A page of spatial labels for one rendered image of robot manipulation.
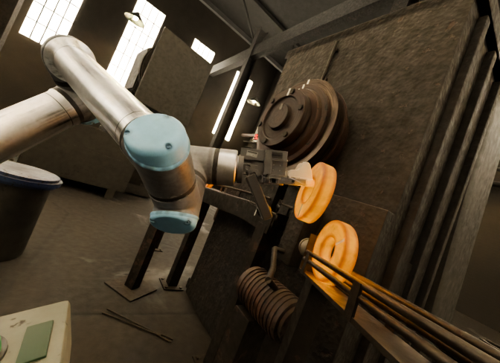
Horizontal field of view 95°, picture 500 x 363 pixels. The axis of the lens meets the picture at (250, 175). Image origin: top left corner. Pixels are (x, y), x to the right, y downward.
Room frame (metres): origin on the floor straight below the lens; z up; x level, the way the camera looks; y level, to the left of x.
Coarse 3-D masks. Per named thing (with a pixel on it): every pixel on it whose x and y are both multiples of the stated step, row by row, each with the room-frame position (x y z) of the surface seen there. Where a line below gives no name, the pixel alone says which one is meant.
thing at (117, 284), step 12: (156, 228) 1.30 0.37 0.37; (144, 240) 1.31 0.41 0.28; (156, 240) 1.33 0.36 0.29; (144, 252) 1.30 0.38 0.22; (132, 264) 1.32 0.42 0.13; (144, 264) 1.32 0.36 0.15; (132, 276) 1.31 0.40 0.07; (120, 288) 1.27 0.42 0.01; (132, 288) 1.30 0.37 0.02; (144, 288) 1.36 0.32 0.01; (132, 300) 1.22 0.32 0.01
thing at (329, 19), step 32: (0, 0) 4.62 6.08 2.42; (352, 0) 4.74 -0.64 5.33; (384, 0) 4.14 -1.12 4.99; (416, 0) 3.86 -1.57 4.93; (0, 32) 4.73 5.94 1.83; (256, 32) 7.91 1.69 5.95; (288, 32) 6.34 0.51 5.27; (320, 32) 5.51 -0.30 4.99; (224, 64) 9.49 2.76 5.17; (224, 128) 7.94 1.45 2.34
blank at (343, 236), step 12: (324, 228) 0.62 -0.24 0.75; (336, 228) 0.56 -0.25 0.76; (348, 228) 0.54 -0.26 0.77; (324, 240) 0.60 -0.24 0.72; (336, 240) 0.54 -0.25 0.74; (348, 240) 0.51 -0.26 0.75; (324, 252) 0.60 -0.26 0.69; (336, 252) 0.53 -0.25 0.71; (348, 252) 0.50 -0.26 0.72; (336, 264) 0.51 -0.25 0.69; (348, 264) 0.50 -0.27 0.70; (336, 276) 0.51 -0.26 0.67
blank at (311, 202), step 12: (312, 168) 0.60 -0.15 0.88; (324, 168) 0.52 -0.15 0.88; (324, 180) 0.50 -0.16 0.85; (300, 192) 0.63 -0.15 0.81; (312, 192) 0.53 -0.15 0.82; (324, 192) 0.50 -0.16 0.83; (300, 204) 0.59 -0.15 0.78; (312, 204) 0.50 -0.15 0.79; (324, 204) 0.50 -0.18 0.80; (300, 216) 0.55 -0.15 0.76; (312, 216) 0.52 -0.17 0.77
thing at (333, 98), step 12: (300, 84) 1.10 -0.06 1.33; (324, 84) 0.97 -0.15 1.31; (336, 96) 0.90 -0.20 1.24; (336, 108) 0.88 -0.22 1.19; (336, 120) 0.87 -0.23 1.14; (324, 132) 0.89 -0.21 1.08; (336, 132) 0.90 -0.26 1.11; (324, 144) 0.88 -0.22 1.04; (312, 156) 0.90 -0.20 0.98; (324, 156) 0.93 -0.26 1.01; (288, 168) 0.98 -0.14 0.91
